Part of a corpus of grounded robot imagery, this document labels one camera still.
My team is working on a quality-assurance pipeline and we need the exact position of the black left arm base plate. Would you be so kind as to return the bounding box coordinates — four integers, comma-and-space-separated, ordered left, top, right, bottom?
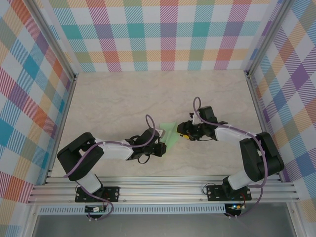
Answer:
75, 186, 121, 203

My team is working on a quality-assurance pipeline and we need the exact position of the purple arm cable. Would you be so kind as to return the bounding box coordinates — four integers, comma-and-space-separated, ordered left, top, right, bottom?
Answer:
193, 96, 270, 219
63, 114, 158, 221

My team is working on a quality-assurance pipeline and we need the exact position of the white slotted cable duct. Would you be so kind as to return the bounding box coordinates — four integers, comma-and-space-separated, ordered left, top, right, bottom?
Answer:
39, 206, 227, 215

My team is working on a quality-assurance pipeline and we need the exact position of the aluminium side rail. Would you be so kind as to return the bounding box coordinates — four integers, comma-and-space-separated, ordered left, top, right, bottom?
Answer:
245, 71, 283, 182
43, 74, 79, 186

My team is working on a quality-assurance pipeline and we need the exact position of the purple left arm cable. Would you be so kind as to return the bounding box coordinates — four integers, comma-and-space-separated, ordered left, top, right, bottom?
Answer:
63, 114, 158, 221

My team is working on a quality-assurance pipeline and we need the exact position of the light green paper sheet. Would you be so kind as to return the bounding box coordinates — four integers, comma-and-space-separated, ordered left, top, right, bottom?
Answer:
158, 121, 180, 150

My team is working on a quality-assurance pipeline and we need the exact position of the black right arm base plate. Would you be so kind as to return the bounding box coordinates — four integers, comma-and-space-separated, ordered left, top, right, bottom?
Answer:
206, 185, 252, 202

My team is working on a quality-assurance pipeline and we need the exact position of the aluminium frame post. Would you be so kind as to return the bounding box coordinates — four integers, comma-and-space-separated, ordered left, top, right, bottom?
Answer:
26, 0, 79, 81
243, 0, 294, 77

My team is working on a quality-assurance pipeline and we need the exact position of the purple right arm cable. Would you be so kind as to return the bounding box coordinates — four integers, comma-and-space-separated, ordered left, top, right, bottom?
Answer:
193, 96, 270, 219

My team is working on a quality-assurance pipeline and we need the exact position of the dark circuit board white label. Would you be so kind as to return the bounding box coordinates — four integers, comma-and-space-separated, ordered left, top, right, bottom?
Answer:
85, 206, 107, 213

